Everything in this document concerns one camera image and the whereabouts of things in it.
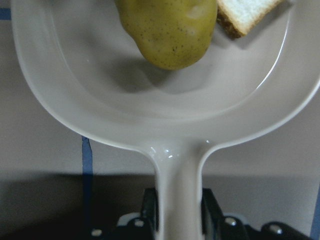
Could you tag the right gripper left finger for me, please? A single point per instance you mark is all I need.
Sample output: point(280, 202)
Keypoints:
point(150, 210)

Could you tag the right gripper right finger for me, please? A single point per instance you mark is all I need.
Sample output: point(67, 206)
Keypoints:
point(211, 215)

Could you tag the beige plastic dustpan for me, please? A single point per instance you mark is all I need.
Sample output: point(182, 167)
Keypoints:
point(87, 72)

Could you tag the yellow-green potato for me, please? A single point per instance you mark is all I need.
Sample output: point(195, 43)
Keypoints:
point(170, 34)

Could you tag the white bread slice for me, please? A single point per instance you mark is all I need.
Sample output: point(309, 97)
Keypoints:
point(238, 17)

